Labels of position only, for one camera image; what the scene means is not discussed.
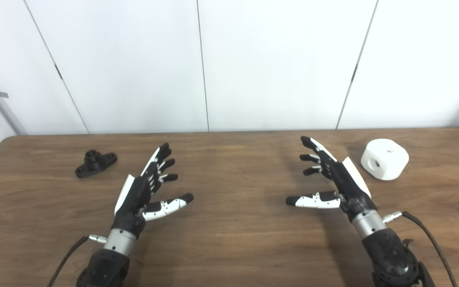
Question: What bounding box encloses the right white-black robot hand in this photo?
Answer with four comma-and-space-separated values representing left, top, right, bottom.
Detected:
286, 136, 378, 224

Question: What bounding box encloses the round white plastic piece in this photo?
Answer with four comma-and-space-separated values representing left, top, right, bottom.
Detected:
360, 138, 410, 181

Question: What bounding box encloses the left white-black robot hand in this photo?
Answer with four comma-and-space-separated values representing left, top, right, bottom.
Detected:
112, 143, 194, 240

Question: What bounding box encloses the black flanged holder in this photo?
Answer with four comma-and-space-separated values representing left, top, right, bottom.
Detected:
75, 149, 118, 178

